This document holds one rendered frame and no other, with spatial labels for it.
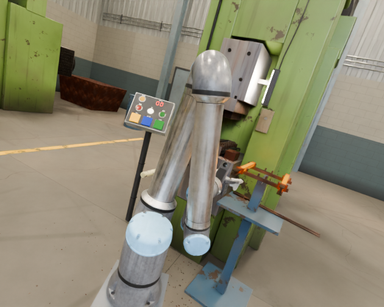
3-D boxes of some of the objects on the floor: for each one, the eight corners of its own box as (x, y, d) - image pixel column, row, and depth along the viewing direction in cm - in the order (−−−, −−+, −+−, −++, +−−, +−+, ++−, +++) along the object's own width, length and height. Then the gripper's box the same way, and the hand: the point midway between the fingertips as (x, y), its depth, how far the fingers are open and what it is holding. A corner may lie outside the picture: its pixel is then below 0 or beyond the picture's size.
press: (-32, 109, 388) (-27, -89, 317) (-67, 92, 429) (-69, -87, 358) (77, 114, 588) (95, -7, 517) (46, 102, 629) (59, -12, 559)
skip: (96, 112, 694) (100, 84, 674) (55, 96, 758) (58, 71, 737) (122, 114, 804) (127, 90, 783) (85, 100, 867) (88, 78, 846)
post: (128, 222, 214) (153, 112, 188) (125, 220, 216) (150, 111, 189) (130, 220, 218) (156, 112, 191) (128, 218, 219) (153, 111, 193)
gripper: (192, 186, 105) (209, 178, 122) (229, 205, 97) (243, 194, 114) (197, 170, 103) (214, 164, 120) (236, 187, 95) (248, 179, 112)
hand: (230, 174), depth 117 cm, fingers open, 14 cm apart
